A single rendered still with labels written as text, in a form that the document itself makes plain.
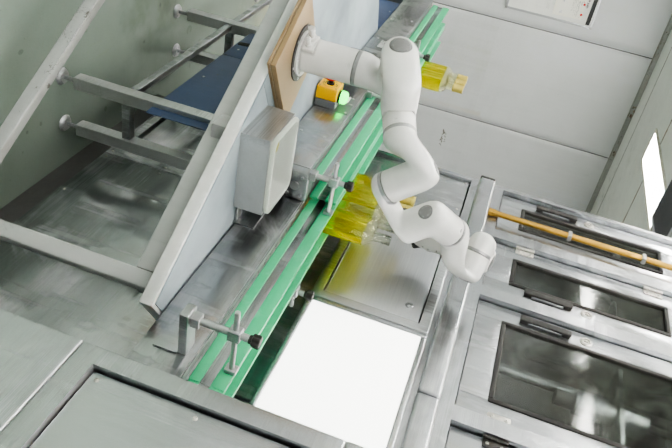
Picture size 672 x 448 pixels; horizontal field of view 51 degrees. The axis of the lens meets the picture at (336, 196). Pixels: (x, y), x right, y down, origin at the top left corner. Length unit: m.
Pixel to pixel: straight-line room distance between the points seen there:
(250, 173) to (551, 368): 0.97
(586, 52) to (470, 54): 1.21
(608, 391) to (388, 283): 0.66
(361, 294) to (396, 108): 0.56
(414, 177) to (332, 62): 0.40
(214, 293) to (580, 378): 1.02
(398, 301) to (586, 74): 6.26
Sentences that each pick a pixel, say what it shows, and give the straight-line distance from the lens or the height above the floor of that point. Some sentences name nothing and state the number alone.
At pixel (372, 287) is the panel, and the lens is 2.04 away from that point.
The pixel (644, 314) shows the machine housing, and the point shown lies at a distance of 2.41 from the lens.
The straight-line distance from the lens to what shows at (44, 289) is 2.00.
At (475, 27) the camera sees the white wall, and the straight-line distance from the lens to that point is 7.97.
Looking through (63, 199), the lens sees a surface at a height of 0.15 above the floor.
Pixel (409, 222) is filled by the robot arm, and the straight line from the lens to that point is 1.74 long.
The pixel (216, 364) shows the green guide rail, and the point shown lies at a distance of 1.54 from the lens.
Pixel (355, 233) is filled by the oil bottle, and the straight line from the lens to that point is 2.00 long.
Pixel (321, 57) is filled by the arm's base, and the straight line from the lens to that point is 1.88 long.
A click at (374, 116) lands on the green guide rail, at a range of 2.34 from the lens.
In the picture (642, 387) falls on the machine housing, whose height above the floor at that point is 1.91.
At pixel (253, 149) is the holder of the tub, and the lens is 1.73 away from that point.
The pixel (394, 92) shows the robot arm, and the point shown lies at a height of 1.07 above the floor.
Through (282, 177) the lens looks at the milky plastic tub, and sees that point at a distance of 1.93.
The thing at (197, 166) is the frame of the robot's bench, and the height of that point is 0.68.
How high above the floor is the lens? 1.30
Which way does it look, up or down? 10 degrees down
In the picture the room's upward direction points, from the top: 108 degrees clockwise
